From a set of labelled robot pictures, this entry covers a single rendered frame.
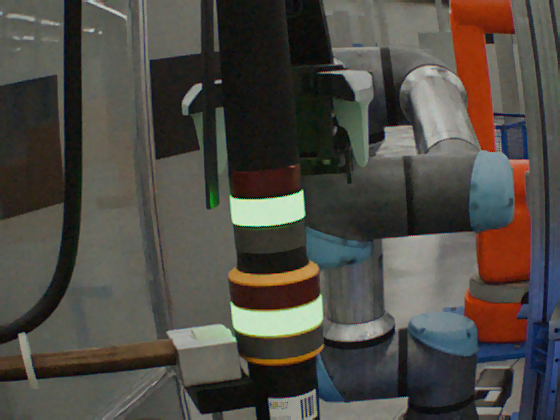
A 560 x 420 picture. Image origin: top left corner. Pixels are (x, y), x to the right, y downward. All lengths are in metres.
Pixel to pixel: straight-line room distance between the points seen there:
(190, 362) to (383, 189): 0.38
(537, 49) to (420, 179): 0.58
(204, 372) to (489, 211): 0.41
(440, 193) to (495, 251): 3.64
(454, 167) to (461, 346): 0.51
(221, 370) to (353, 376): 0.83
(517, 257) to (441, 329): 3.19
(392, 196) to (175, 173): 3.80
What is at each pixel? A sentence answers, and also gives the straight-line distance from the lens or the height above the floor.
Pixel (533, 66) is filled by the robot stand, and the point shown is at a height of 1.65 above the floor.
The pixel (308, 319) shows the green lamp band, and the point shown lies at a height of 1.56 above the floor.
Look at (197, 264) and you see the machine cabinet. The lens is 4.67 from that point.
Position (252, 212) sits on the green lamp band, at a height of 1.61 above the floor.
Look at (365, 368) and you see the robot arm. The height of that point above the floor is 1.22.
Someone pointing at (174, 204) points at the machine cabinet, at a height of 0.92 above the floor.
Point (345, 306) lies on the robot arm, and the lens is 1.19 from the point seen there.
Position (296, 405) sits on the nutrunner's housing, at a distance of 0.41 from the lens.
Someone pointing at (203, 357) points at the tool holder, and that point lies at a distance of 0.39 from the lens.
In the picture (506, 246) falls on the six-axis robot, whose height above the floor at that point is 0.60.
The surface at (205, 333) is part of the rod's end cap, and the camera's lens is 0.40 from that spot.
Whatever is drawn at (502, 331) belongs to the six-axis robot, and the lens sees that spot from 4.46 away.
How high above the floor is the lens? 1.68
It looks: 11 degrees down
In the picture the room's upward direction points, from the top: 5 degrees counter-clockwise
